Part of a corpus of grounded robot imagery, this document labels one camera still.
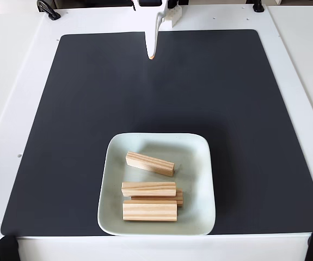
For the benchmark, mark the black rubber mat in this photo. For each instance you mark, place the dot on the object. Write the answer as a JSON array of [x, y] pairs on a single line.
[[63, 136]]

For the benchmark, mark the pale green square plate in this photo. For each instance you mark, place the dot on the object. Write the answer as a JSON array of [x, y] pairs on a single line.
[[118, 168]]

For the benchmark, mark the wooden block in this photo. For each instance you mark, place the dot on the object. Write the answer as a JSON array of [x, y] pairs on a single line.
[[150, 164], [149, 211], [180, 200], [148, 189]]

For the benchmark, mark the black table clamp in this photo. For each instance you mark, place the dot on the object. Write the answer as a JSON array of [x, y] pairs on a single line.
[[258, 6], [48, 9]]

